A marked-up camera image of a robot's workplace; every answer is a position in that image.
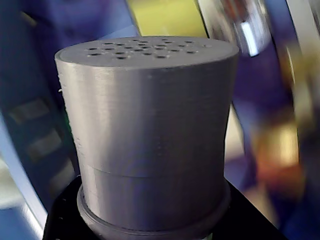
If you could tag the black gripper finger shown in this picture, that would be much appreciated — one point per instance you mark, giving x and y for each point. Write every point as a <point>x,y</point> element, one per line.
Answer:
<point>65,215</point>
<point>247,220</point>

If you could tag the gray printed salt shaker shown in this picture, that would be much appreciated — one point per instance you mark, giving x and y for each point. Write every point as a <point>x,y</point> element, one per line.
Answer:
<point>150,120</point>

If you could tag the steel toy pot with lid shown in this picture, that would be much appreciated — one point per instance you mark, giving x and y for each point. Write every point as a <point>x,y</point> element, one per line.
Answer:
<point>232,22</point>

